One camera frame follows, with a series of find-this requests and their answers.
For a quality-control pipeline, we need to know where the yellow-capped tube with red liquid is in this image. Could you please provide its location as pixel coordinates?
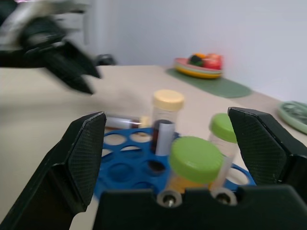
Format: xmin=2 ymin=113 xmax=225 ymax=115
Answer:
xmin=105 ymin=115 xmax=152 ymax=129

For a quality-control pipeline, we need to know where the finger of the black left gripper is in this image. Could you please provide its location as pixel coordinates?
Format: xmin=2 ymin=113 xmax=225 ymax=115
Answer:
xmin=42 ymin=51 xmax=94 ymax=95
xmin=57 ymin=41 xmax=101 ymax=79

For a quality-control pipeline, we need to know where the dark green oval placemat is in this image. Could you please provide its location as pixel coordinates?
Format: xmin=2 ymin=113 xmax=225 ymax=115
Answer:
xmin=165 ymin=68 xmax=254 ymax=99

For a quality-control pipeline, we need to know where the black and orange toy food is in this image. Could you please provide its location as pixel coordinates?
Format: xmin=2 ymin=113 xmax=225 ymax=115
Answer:
xmin=188 ymin=53 xmax=207 ymax=67

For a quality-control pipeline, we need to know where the light green plate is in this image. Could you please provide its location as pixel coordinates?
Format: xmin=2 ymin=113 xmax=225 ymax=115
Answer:
xmin=174 ymin=64 xmax=223 ymax=74

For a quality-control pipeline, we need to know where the cream-capped tube with dark liquid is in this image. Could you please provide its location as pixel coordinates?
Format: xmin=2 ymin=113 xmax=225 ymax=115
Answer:
xmin=150 ymin=89 xmax=186 ymax=157

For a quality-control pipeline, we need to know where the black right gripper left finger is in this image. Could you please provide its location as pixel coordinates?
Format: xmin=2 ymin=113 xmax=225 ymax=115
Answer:
xmin=0 ymin=111 xmax=107 ymax=230

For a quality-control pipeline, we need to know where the green-capped clear test tube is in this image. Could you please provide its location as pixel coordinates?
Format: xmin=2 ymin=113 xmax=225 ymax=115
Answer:
xmin=207 ymin=113 xmax=241 ymax=190

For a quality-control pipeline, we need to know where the red toy fruit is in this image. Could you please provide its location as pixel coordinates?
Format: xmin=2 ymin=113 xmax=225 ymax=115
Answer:
xmin=203 ymin=53 xmax=223 ymax=70

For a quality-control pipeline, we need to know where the pink plate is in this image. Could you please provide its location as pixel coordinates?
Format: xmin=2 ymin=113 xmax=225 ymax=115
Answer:
xmin=173 ymin=57 xmax=224 ymax=70

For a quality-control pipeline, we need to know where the blue test tube rack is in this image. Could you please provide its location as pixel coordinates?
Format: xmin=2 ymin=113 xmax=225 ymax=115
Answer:
xmin=92 ymin=126 xmax=257 ymax=202

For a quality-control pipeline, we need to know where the green-capped tube with yellow liquid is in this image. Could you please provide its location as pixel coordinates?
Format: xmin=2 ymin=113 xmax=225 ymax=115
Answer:
xmin=167 ymin=136 xmax=225 ymax=192

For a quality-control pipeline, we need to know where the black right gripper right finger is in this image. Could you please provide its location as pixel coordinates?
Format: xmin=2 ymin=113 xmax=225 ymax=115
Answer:
xmin=227 ymin=107 xmax=307 ymax=187

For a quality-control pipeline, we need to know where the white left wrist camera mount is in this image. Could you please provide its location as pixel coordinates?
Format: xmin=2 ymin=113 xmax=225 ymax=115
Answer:
xmin=0 ymin=4 xmax=33 ymax=47

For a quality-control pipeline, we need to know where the light green slotted tray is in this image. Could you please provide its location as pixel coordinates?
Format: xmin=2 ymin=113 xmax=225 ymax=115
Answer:
xmin=277 ymin=101 xmax=307 ymax=135

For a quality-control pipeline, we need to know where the yellow plate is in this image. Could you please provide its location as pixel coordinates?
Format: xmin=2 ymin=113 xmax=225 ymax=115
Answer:
xmin=176 ymin=68 xmax=223 ymax=80

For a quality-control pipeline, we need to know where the dark rounded background object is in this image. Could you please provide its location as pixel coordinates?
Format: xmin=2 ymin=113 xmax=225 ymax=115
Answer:
xmin=94 ymin=54 xmax=118 ymax=66

